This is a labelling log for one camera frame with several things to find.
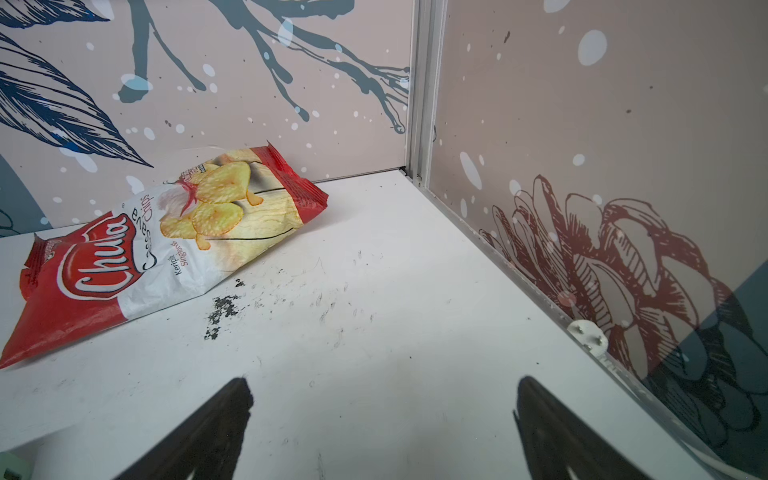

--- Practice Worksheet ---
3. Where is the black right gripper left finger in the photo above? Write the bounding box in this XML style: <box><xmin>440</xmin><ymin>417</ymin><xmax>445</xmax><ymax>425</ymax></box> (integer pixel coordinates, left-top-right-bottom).
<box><xmin>118</xmin><ymin>377</ymin><xmax>254</xmax><ymax>480</ymax></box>

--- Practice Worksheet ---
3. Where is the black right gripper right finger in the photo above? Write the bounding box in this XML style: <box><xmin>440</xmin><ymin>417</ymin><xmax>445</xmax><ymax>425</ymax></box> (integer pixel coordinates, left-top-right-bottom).
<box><xmin>514</xmin><ymin>376</ymin><xmax>648</xmax><ymax>480</ymax></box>

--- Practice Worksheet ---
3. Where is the red cassava chips bag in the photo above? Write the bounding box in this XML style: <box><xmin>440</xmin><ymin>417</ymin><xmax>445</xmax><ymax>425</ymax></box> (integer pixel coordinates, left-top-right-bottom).
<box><xmin>1</xmin><ymin>145</ymin><xmax>328</xmax><ymax>367</ymax></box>

